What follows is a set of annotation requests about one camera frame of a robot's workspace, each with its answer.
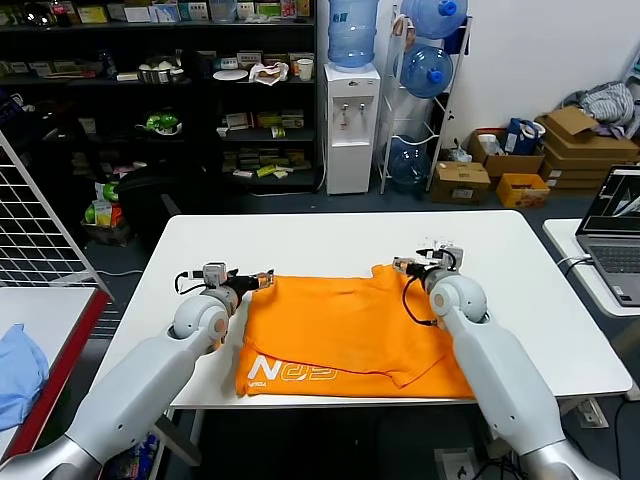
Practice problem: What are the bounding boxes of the blue paper bag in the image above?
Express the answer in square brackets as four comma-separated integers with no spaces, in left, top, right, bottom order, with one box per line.
[504,117,546,156]

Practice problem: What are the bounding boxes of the orange t-shirt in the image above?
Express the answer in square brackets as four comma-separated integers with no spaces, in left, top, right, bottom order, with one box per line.
[234,263,476,400]

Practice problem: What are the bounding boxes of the clear plastic container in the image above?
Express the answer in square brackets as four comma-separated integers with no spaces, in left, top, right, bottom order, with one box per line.
[209,0,239,24]

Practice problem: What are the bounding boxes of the metal bowl with eggs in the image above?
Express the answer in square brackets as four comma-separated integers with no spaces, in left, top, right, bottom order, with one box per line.
[137,55,187,85]

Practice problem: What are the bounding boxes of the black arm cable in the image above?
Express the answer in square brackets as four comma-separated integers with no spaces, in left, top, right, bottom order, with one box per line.
[402,272,446,329]
[174,269,206,297]

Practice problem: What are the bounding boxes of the yellow orange snack packet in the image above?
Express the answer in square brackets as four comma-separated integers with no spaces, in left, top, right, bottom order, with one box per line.
[94,200,126,227]

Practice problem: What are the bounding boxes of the dark basket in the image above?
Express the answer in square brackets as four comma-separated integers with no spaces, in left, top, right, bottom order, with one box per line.
[82,218,135,247]

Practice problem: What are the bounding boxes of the black office chair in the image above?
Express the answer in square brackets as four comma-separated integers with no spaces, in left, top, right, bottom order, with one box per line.
[117,160,211,245]

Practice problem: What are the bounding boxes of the white floor plate black logo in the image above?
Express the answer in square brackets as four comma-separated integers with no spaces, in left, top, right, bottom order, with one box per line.
[433,447,476,480]

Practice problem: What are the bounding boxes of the grey laptop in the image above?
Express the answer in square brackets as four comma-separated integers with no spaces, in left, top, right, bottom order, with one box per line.
[574,164,640,307]

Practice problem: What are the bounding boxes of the flat cardboard box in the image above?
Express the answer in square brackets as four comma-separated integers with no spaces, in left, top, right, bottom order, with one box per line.
[539,157,614,181]
[547,175,609,191]

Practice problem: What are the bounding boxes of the blue water jug blue cap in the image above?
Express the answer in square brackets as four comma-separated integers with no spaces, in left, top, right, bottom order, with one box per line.
[399,0,470,41]
[399,44,455,100]

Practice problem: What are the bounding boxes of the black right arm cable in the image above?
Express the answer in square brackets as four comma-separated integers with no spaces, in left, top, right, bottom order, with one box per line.
[402,272,446,329]

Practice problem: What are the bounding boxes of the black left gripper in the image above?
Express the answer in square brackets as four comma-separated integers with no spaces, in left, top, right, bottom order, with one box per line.
[227,268,277,297]

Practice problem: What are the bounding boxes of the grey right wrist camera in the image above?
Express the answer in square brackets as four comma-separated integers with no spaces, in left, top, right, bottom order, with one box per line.
[432,243,465,274]

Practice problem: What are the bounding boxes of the pale blue box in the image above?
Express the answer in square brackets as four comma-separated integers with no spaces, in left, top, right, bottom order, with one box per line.
[151,2,181,23]

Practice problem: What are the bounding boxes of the white laptop cable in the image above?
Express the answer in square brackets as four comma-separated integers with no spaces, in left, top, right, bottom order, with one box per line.
[557,254,592,272]

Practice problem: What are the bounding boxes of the grey clothes pile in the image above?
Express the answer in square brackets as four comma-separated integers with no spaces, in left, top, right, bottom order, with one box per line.
[559,80,639,137]

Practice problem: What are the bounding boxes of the stacked cardboard boxes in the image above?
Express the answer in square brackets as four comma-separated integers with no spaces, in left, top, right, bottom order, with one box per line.
[534,105,640,162]

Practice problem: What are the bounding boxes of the shiny round glass bowl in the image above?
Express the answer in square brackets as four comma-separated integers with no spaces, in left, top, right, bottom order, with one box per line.
[22,0,54,27]

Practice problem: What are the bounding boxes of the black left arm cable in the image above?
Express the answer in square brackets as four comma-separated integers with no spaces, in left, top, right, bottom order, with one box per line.
[174,269,206,297]

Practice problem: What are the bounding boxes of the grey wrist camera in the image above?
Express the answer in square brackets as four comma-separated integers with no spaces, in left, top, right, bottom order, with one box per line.
[201,261,229,289]
[432,243,465,274]

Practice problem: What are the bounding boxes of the white wire grid rack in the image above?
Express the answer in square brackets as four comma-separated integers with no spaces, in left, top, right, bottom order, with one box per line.
[0,125,116,302]

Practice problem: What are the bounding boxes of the sealed brown cardboard box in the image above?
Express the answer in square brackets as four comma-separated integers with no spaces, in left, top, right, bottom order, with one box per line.
[429,160,492,206]

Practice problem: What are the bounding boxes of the red-edged white side table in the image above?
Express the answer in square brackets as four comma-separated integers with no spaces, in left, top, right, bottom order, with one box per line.
[0,286,126,480]

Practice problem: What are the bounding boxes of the black shelving unit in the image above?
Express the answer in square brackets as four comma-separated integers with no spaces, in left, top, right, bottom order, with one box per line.
[0,0,321,195]

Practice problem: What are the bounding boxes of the blue water jug with label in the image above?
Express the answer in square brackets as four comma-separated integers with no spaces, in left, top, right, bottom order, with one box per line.
[327,0,380,75]

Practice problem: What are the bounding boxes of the yellow cardboard box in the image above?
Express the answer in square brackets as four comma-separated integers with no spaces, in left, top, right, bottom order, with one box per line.
[495,172,551,209]

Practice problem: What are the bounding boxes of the light blue cloth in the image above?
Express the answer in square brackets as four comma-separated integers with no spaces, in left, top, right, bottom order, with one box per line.
[0,322,51,431]

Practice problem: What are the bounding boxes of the green toy fruit bowl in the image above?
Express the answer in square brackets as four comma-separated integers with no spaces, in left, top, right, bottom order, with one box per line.
[134,112,184,136]

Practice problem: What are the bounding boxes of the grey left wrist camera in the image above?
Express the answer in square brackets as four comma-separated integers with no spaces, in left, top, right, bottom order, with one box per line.
[201,261,229,289]

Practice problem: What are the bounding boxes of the white table leg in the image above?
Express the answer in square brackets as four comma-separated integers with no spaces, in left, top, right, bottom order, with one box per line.
[554,397,596,416]
[154,407,204,467]

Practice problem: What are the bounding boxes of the white plastic bag with bread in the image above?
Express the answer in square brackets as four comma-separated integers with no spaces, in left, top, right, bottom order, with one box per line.
[248,62,291,88]

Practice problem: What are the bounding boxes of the white metal jug rack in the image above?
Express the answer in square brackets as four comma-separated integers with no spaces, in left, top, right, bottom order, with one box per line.
[378,3,474,196]

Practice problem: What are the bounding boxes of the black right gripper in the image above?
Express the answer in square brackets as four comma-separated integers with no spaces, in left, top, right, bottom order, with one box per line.
[393,255,436,281]

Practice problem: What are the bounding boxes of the white water dispenser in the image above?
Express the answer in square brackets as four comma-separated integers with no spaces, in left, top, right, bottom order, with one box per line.
[323,62,381,196]

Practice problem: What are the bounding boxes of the open brown cardboard box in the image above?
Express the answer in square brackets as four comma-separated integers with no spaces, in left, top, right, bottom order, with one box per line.
[467,127,546,177]

